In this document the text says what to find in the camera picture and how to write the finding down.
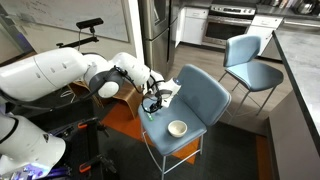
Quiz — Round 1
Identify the silver kettle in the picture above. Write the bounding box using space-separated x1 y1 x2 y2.
296 1 315 15

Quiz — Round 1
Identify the black orange-handled clamp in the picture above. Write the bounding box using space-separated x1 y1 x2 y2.
76 116 111 138
78 153 118 175

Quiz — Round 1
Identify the stainless steel oven range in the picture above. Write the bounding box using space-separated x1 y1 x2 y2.
201 3 257 48

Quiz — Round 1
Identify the wide white kitchen cabinet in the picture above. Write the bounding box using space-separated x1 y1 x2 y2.
246 14 284 57

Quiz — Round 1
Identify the narrow white kitchen cabinet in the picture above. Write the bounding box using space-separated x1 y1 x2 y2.
179 7 210 46

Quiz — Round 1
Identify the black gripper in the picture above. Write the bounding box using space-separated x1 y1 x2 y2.
148 92 166 115

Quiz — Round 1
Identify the black stereo camera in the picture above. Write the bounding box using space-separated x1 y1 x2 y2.
75 17 105 31

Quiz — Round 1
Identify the stainless steel refrigerator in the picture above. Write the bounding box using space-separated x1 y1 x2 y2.
137 0 181 77

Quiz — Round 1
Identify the wall whiteboard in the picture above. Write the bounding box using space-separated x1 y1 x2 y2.
0 0 131 44

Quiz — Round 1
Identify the grey kitchen island counter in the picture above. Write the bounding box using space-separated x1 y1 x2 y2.
268 29 320 180

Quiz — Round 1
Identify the blue upholstered chair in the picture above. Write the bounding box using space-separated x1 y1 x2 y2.
137 63 232 180
218 34 285 118

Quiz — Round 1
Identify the white ceramic bowl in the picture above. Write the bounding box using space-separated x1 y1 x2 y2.
167 119 189 139

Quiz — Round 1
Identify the black robot table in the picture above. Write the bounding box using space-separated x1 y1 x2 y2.
0 88 118 180

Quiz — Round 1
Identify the bent plywood stool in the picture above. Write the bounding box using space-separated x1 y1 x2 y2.
68 79 145 120

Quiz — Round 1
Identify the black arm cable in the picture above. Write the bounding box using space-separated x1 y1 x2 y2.
0 65 168 115

